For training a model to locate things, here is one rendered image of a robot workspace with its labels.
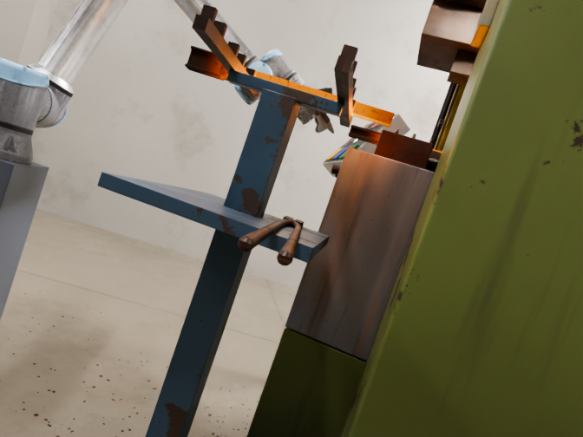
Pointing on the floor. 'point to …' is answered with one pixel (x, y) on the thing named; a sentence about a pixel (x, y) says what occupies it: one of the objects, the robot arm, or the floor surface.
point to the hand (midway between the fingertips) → (333, 129)
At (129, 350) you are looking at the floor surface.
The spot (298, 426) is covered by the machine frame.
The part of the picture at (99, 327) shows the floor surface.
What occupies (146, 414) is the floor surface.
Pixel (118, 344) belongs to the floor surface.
